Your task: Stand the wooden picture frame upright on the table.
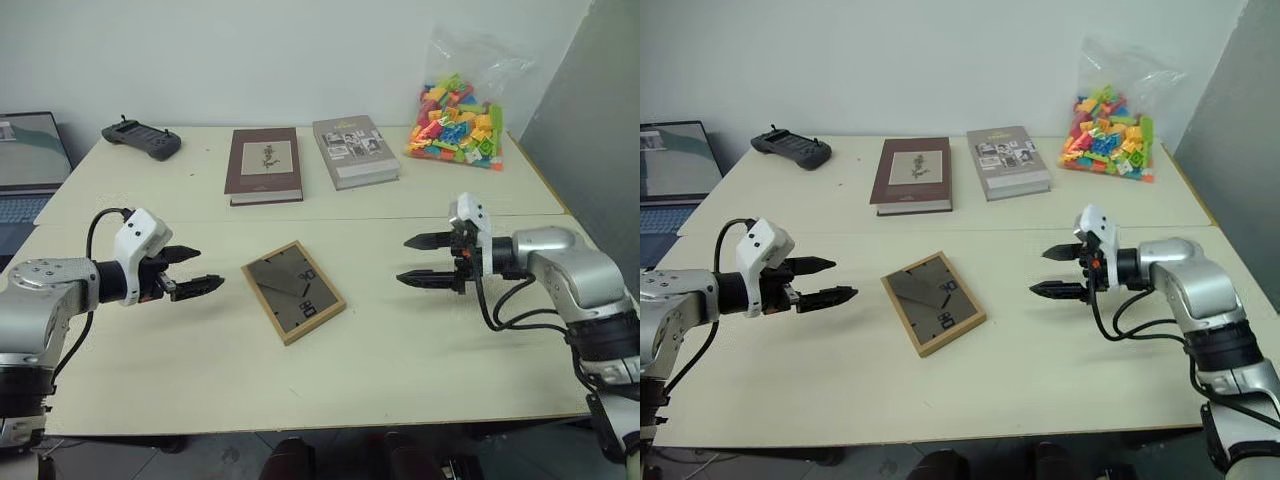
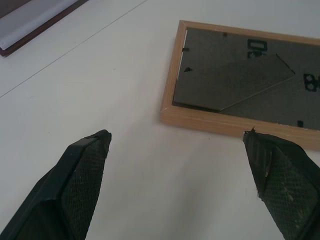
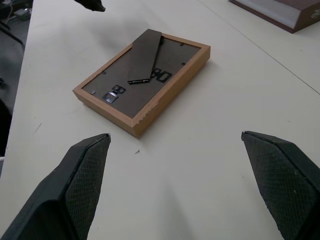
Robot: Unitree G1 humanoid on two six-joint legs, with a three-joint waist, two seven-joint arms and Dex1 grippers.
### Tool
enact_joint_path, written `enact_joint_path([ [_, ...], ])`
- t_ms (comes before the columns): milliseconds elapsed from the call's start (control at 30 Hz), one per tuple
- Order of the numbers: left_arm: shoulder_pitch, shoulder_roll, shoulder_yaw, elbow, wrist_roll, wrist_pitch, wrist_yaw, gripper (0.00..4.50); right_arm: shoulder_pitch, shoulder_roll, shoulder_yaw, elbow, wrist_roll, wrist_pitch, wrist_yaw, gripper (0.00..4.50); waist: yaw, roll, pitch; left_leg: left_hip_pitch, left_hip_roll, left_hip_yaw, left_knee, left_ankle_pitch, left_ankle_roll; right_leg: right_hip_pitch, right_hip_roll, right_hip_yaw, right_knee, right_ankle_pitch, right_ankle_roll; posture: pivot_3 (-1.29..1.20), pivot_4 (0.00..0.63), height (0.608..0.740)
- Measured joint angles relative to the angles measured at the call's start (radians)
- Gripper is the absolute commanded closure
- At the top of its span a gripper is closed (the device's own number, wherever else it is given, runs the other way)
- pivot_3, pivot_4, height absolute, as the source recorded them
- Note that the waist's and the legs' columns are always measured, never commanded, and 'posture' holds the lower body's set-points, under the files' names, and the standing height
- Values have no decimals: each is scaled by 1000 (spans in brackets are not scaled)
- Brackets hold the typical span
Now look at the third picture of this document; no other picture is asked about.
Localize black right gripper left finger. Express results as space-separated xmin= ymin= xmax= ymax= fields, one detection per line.
xmin=0 ymin=133 xmax=111 ymax=240

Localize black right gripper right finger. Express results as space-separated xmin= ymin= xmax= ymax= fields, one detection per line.
xmin=241 ymin=130 xmax=320 ymax=240

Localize dark brown wooden box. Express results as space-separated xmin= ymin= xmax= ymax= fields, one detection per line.
xmin=228 ymin=0 xmax=320 ymax=34

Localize wooden picture frame face-down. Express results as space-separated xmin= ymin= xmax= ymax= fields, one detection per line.
xmin=72 ymin=28 xmax=211 ymax=139

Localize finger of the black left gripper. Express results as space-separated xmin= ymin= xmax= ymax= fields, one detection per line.
xmin=74 ymin=0 xmax=106 ymax=13

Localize grey power adapter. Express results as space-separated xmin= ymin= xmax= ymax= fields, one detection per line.
xmin=13 ymin=8 xmax=33 ymax=21

